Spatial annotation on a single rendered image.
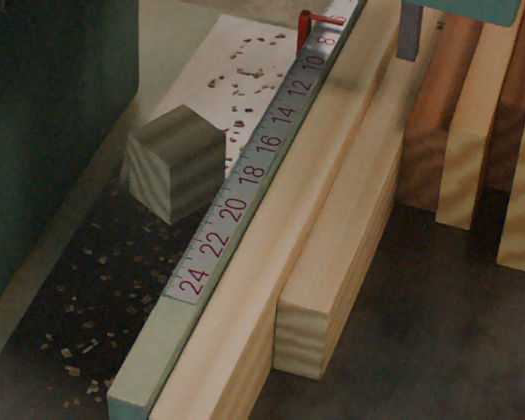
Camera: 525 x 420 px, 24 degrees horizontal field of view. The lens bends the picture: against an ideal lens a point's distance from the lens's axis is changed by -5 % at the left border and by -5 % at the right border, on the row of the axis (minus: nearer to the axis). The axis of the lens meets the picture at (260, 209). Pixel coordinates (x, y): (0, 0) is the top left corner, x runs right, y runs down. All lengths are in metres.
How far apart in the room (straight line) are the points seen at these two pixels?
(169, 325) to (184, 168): 0.25
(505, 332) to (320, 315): 0.09
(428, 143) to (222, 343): 0.15
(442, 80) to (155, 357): 0.21
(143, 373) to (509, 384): 0.16
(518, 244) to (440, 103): 0.07
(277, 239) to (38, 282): 0.23
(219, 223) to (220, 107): 0.31
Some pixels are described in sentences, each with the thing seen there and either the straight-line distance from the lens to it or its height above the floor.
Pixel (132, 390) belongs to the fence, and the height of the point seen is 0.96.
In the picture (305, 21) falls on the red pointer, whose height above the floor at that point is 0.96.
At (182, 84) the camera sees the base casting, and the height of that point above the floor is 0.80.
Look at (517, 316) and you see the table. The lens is 0.54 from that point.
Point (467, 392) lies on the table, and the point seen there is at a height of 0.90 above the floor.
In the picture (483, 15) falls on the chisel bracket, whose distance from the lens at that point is 0.52.
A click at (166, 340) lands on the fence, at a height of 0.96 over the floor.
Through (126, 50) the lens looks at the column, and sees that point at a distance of 0.75.
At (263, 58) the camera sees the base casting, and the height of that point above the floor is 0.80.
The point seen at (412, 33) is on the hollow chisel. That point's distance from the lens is 0.57.
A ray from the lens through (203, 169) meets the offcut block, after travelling 0.70.
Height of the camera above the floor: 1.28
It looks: 42 degrees down
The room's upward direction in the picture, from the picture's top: 3 degrees clockwise
